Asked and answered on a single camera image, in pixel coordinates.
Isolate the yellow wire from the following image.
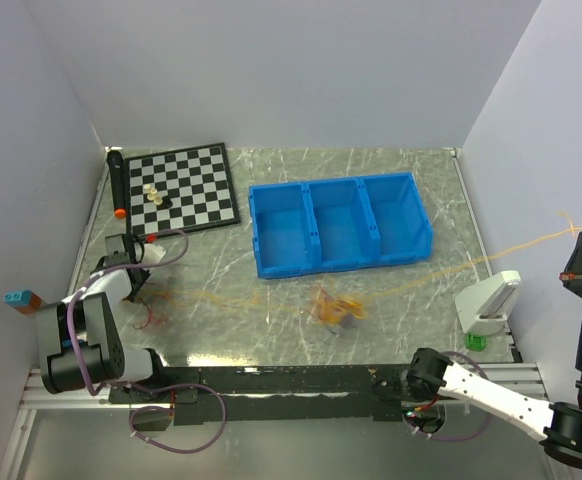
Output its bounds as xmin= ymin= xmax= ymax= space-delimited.
xmin=165 ymin=210 xmax=582 ymax=314

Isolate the red wire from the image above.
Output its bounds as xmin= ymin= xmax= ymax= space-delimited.
xmin=131 ymin=284 xmax=177 ymax=331

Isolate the coloured wire bundle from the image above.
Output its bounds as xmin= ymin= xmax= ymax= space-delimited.
xmin=308 ymin=284 xmax=370 ymax=336

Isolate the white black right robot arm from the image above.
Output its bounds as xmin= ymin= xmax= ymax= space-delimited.
xmin=400 ymin=231 xmax=582 ymax=470

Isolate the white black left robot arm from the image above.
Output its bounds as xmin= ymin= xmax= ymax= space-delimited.
xmin=35 ymin=234 xmax=169 ymax=402

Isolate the black white chessboard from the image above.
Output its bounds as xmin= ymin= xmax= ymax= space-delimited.
xmin=124 ymin=143 xmax=241 ymax=238

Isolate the black marker orange cap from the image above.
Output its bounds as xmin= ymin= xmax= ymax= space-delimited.
xmin=106 ymin=149 xmax=126 ymax=219

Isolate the white grey stand device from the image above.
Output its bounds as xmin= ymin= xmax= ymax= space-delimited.
xmin=454 ymin=270 xmax=522 ymax=336

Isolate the blue orange toy block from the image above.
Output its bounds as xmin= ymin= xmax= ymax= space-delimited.
xmin=4 ymin=289 xmax=43 ymax=315

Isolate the green small plastic piece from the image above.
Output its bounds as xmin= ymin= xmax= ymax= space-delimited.
xmin=465 ymin=333 xmax=488 ymax=352

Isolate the blue three-compartment plastic bin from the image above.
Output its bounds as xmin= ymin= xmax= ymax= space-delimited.
xmin=249 ymin=172 xmax=433 ymax=279

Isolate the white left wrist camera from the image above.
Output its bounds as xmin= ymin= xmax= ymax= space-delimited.
xmin=139 ymin=235 xmax=166 ymax=264

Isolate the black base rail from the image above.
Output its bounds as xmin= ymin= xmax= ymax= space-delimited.
xmin=108 ymin=364 xmax=467 ymax=427

